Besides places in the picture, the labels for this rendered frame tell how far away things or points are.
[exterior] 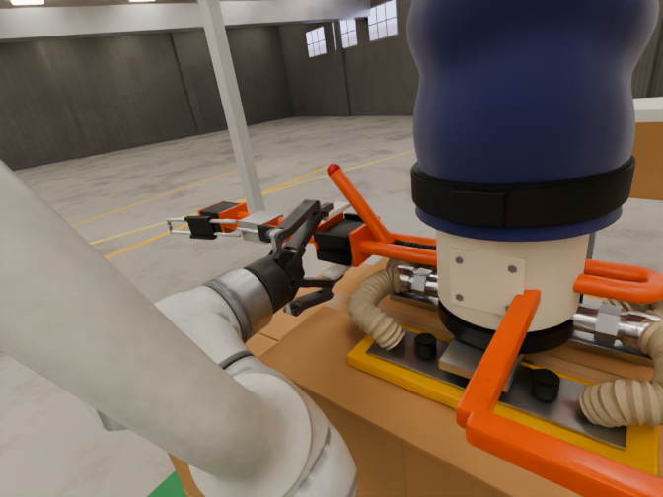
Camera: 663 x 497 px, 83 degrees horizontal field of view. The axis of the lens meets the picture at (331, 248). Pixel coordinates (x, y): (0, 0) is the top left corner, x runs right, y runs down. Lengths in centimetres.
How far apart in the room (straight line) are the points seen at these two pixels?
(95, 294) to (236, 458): 13
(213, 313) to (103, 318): 24
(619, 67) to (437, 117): 15
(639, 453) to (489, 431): 21
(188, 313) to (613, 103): 44
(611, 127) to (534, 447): 27
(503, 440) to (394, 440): 21
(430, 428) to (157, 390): 34
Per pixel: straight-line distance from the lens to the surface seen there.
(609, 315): 53
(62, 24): 1070
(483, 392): 33
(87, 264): 21
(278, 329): 137
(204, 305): 44
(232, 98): 360
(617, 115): 41
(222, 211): 83
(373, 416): 50
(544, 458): 30
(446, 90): 40
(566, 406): 50
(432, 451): 47
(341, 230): 62
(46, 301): 20
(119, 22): 1079
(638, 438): 50
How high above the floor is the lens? 132
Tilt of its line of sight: 24 degrees down
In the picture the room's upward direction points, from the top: 9 degrees counter-clockwise
